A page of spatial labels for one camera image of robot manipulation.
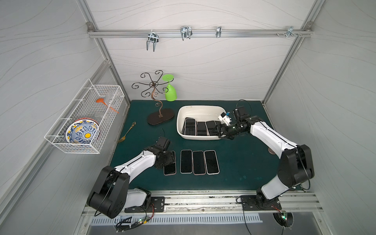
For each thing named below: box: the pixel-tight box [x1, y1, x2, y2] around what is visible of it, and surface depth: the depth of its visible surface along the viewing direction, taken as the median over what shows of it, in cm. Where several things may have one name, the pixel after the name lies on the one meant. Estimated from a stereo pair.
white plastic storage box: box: [176, 104, 201, 141], surface depth 110 cm
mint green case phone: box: [180, 149, 193, 174], surface depth 90 cm
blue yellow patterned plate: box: [65, 117, 101, 144], surface depth 62 cm
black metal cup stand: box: [131, 70, 175, 126], surface depth 93 cm
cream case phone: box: [203, 149, 220, 175], surface depth 90 cm
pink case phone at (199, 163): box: [192, 150, 207, 176], surface depth 90 cm
